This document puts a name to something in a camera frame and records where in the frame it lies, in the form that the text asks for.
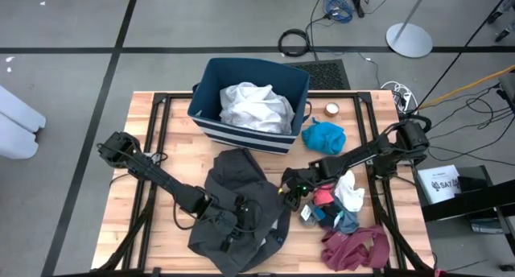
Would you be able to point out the white sock purple toe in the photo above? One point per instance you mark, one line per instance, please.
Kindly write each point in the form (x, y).
(349, 190)

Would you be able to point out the teal blue garment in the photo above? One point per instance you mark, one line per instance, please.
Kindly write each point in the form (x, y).
(324, 138)

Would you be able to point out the dark grey trousers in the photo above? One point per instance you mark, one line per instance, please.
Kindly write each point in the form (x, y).
(237, 176)

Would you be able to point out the coral pink sock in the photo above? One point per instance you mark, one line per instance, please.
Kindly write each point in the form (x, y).
(323, 196)

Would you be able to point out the white rounded block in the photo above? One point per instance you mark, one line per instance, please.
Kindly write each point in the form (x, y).
(16, 144)
(20, 108)

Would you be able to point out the white power strip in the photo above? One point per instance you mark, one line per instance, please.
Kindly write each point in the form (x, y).
(402, 96)

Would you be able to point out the white printed box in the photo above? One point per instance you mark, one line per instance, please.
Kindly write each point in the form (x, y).
(436, 184)

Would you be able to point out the round tan tape roll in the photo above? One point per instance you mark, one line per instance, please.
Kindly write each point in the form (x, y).
(332, 109)

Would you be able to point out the slate blue sock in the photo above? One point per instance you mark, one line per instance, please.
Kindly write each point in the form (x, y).
(348, 224)

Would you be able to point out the grey sock teal toe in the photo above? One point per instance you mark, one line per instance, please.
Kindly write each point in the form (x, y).
(314, 214)

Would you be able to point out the black wheeled chair base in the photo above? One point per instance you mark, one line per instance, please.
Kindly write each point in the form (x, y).
(503, 34)

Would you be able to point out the black floor grille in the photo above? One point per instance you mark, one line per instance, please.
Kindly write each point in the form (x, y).
(328, 73)

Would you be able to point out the maroon garment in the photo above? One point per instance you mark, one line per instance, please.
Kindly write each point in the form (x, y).
(354, 249)

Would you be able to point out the navy white striped fabric basket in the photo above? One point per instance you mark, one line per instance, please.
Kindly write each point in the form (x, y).
(249, 73)

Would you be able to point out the white paper label tag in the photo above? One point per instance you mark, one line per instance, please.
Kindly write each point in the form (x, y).
(306, 219)

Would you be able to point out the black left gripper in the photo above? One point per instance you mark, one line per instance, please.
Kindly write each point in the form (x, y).
(223, 220)

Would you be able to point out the thin black pole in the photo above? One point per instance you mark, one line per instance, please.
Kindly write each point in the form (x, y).
(462, 51)

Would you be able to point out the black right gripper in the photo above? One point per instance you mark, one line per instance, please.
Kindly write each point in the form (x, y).
(299, 180)

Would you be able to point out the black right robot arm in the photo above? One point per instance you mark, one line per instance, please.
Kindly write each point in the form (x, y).
(362, 154)

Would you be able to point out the black cart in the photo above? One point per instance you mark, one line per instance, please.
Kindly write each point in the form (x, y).
(475, 200)

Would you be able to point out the blue grey book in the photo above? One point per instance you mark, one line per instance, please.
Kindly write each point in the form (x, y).
(487, 226)

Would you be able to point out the white waffle-knit shirt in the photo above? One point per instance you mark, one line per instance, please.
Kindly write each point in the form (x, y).
(269, 118)

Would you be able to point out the round white stand base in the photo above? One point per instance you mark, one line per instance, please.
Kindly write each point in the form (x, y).
(408, 41)

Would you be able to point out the dark navy sock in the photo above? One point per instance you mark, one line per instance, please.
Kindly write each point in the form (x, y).
(330, 216)

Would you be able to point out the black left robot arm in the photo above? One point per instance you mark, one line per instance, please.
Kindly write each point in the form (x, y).
(153, 174)

